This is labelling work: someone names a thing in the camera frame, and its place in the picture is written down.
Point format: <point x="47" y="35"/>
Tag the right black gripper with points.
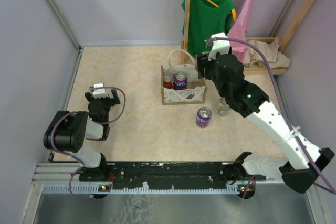
<point x="203" y="63"/>

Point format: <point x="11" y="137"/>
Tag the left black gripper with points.
<point x="114" y="100"/>

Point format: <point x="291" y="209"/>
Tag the canvas tote bag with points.
<point x="195" y="92"/>

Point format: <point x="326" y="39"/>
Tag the glass bottle green cap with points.
<point x="223" y="107"/>

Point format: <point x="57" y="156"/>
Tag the purple fanta can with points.
<point x="180" y="81"/>
<point x="204" y="115"/>

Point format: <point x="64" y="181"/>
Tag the red soda can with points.
<point x="168" y="81"/>

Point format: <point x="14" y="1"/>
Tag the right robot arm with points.
<point x="303" y="162"/>

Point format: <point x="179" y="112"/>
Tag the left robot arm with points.
<point x="68" y="131"/>

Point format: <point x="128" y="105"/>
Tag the pink t-shirt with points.
<point x="239" y="30"/>

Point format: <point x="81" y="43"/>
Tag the wooden clothes rack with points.
<point x="284" y="40"/>

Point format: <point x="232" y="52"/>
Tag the beige crumpled cloth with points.
<point x="271" y="52"/>

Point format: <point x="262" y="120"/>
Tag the green tank top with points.
<point x="208" y="17"/>

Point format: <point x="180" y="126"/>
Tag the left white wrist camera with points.
<point x="99" y="91"/>

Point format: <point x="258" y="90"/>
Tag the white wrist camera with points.
<point x="217" y="46"/>
<point x="99" y="91"/>

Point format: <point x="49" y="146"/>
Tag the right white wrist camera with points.
<point x="217" y="46"/>

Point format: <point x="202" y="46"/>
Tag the black mounting base plate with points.
<point x="166" y="175"/>

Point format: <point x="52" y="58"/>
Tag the grey metal corner frame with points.
<point x="61" y="19"/>

